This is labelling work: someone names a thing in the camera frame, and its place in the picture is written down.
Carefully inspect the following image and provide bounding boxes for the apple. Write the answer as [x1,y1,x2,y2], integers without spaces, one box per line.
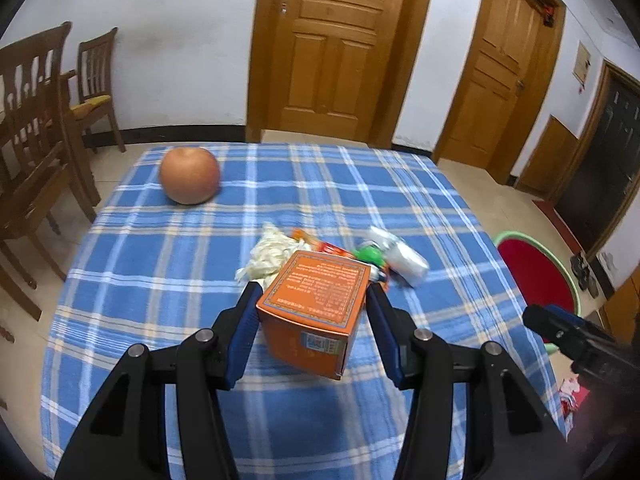
[159,146,222,206]

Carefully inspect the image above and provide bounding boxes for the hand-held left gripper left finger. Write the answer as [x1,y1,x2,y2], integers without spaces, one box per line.
[54,282,265,480]

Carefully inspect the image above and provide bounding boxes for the large wooden chair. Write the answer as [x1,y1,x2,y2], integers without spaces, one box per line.
[0,21,101,321]

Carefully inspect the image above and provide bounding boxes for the red door mat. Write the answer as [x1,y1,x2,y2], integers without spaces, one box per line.
[531,199,583,256]

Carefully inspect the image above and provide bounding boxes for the green plastic piece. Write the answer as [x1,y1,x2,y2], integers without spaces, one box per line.
[356,242,386,267]

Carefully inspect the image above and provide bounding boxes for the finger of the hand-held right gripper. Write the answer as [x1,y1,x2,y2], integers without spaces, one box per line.
[522,304,588,356]

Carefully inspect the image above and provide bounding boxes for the beige wall panel box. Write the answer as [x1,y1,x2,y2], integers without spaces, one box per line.
[571,42,593,88]

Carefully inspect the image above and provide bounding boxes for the wooden chair with yellow cushion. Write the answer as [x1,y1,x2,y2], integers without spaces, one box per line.
[70,27,127,153]

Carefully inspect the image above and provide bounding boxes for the red stool with green rim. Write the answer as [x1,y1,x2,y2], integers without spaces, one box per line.
[492,231,583,356]

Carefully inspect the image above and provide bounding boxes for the white crumpled plastic bag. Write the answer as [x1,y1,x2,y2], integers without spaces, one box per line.
[235,221,312,286]

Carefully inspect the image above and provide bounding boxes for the orange snack wrapper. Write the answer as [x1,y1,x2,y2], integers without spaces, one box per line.
[291,228,358,260]

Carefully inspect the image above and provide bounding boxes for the dark entrance door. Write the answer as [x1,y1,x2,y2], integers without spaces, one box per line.
[552,59,640,261]

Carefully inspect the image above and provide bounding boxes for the wooden furniture edge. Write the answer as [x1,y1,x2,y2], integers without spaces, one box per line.
[597,265,640,341]

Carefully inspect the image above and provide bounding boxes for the white crumpled plastic wrapper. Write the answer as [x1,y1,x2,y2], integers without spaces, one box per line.
[369,225,430,287]

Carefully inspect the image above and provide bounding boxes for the orange cardboard box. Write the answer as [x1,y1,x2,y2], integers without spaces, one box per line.
[255,250,372,381]

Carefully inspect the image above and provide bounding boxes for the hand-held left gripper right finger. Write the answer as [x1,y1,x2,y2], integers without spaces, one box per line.
[367,282,583,480]

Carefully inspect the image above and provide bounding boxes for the wooden panel door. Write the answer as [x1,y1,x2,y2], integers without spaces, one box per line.
[245,0,440,148]
[432,0,568,186]

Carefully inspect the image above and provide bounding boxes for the blue plaid tablecloth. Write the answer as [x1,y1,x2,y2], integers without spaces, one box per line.
[41,141,568,480]

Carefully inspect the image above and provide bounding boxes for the red floral cloth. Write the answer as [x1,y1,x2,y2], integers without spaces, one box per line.
[559,377,591,418]

